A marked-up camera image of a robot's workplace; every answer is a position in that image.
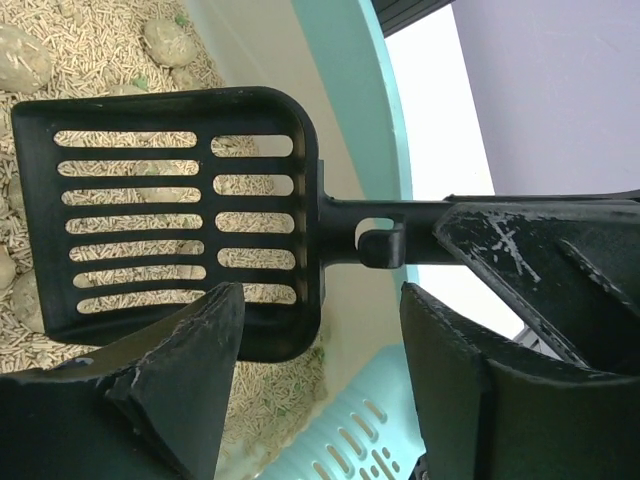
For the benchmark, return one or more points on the beige pellet cat litter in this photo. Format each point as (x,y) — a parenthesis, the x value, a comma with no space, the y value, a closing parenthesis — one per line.
(97,48)

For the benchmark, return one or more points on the teal plastic litter box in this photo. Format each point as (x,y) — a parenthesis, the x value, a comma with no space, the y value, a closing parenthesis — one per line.
(331,57)

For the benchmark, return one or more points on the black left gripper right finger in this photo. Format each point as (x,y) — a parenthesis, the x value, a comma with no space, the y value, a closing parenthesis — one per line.
(490,408)

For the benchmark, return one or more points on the black slotted litter scoop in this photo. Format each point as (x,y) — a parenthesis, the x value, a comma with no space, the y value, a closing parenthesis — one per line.
(239,131)

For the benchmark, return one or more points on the black trash bin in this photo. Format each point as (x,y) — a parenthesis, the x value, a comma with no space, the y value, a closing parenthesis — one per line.
(395,15)

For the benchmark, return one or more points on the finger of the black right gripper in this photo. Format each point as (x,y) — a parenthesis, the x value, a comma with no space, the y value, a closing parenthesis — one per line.
(570,271)

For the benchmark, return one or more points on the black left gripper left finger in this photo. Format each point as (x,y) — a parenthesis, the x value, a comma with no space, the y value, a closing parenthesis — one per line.
(151,405)

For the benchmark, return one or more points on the litter clump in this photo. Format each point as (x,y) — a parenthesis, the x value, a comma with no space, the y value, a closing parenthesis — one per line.
(7,269)
(26,65)
(168,44)
(160,194)
(26,303)

